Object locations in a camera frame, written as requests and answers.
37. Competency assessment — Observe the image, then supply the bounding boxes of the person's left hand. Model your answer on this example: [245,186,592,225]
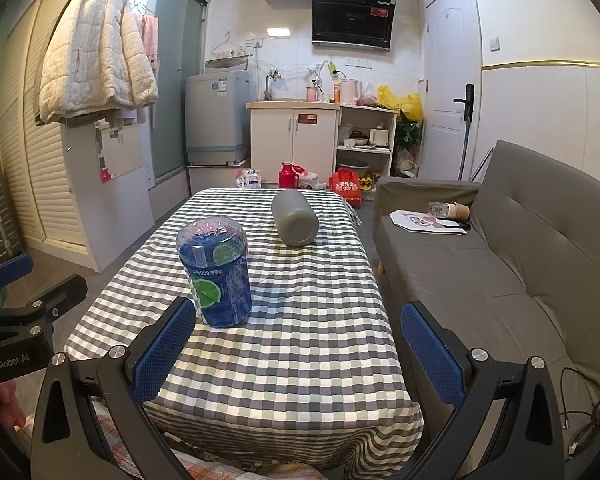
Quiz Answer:
[0,381,32,429]

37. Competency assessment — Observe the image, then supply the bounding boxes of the white open shelf unit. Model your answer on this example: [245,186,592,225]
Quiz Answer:
[336,105,399,192]

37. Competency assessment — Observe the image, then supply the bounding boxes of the green plant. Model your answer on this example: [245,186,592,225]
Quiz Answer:
[396,119,424,153]

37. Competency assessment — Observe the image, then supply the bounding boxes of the grey cup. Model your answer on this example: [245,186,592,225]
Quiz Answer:
[271,189,320,247]

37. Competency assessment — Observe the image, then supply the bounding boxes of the wire clothes hanger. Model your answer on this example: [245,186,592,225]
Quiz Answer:
[210,31,247,59]

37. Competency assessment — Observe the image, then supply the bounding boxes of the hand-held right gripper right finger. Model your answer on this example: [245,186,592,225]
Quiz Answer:
[400,301,567,480]

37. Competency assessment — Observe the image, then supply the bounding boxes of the white sink cabinet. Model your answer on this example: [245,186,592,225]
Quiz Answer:
[246,101,342,187]

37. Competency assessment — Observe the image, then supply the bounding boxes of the pink towel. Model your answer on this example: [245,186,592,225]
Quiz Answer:
[139,14,159,67]

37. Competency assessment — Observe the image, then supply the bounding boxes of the grey checkered tablecloth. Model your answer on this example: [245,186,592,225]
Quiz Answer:
[64,187,425,472]

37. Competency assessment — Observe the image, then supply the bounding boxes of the white door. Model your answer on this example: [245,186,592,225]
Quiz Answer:
[422,0,482,181]

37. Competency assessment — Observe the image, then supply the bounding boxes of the black cables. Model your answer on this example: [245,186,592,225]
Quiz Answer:
[560,367,600,457]

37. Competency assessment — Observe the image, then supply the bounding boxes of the grey sofa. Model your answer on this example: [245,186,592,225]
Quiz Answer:
[372,140,600,466]

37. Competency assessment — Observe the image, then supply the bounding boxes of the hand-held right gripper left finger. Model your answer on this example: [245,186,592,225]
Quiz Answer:
[30,296,197,480]

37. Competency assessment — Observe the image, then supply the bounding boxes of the grey washing machine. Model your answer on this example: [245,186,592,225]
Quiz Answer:
[184,57,251,167]

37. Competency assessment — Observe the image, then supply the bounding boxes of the yellow plastic bag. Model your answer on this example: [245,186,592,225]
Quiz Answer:
[377,85,424,123]

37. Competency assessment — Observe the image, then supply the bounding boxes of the brown paper cup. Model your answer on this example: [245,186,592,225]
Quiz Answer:
[447,202,475,223]

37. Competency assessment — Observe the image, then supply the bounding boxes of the white paper sheet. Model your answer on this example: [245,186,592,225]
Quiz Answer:
[389,209,469,235]

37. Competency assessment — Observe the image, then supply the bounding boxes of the white washing machine stand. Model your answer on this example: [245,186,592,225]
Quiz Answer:
[187,160,251,192]

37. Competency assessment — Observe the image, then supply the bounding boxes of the red shopping bag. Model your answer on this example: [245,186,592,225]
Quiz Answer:
[328,169,363,206]

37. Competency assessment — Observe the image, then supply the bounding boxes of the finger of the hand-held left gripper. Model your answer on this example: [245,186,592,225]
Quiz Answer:
[0,275,89,348]
[0,252,34,292]

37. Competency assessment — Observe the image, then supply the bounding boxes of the white low cabinet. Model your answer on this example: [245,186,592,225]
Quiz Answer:
[62,115,156,274]

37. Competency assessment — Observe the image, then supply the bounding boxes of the blue lime-label plastic jar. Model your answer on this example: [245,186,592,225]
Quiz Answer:
[176,216,253,330]

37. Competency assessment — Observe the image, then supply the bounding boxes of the frosted glass sliding door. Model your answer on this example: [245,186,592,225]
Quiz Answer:
[149,0,211,182]

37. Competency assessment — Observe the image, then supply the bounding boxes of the red thermos jug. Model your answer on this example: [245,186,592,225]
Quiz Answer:
[278,162,301,190]

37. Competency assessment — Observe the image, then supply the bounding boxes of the white printed package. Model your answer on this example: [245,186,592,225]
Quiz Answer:
[234,167,264,189]

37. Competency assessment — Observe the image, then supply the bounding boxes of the black door handle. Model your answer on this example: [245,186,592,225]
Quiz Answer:
[454,84,476,122]

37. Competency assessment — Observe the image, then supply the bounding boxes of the white puffer jacket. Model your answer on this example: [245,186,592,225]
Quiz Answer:
[34,0,160,123]

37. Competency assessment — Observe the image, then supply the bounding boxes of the white slatted wardrobe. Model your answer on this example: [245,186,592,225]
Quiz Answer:
[0,0,106,273]

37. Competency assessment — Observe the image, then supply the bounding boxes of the black range hood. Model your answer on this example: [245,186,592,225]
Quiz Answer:
[309,0,401,52]

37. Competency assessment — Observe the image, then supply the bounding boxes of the pink electric kettle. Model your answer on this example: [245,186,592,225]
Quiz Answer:
[341,78,362,107]

